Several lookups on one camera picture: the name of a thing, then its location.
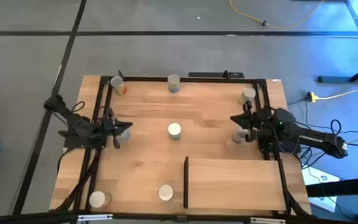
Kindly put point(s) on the black aluminium crossbeam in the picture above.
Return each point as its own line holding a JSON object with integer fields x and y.
{"x": 42, "y": 217}

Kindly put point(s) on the can blue red label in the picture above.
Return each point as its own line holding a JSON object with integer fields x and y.
{"x": 173, "y": 81}

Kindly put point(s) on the can with green label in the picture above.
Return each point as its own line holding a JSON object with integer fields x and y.
{"x": 174, "y": 129}

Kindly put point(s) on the wooden shelf black frame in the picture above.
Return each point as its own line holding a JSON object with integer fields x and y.
{"x": 235, "y": 183}

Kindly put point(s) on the can with pale label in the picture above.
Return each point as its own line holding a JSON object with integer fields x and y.
{"x": 97, "y": 199}

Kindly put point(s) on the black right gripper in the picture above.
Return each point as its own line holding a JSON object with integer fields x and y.
{"x": 256, "y": 124}

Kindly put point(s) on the metal table leg frame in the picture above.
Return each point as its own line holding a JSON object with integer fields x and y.
{"x": 337, "y": 79}

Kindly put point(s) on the can with grey label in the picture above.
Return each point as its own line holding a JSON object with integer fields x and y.
{"x": 237, "y": 137}

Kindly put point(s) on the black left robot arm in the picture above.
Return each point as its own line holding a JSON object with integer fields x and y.
{"x": 73, "y": 123}

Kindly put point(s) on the can with orange label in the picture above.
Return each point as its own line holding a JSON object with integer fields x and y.
{"x": 117, "y": 83}

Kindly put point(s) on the black aluminium table frame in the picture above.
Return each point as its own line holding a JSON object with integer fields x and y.
{"x": 204, "y": 79}

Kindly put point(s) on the white paper sheet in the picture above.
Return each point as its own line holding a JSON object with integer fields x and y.
{"x": 317, "y": 172}

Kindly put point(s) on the silver bracket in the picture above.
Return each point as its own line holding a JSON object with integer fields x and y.
{"x": 95, "y": 217}
{"x": 267, "y": 220}

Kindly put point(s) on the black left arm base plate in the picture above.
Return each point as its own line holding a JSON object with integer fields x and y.
{"x": 68, "y": 143}

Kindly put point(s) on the can yellow green label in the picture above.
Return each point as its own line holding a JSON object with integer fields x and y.
{"x": 248, "y": 93}

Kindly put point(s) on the black beam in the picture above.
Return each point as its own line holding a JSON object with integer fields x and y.
{"x": 346, "y": 186}

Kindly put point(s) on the white cup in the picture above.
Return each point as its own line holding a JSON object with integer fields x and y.
{"x": 165, "y": 192}

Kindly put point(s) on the long black box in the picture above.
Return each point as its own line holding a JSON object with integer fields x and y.
{"x": 210, "y": 74}

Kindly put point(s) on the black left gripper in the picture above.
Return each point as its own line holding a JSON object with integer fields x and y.
{"x": 109, "y": 127}

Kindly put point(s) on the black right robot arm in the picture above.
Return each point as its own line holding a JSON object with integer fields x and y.
{"x": 315, "y": 138}

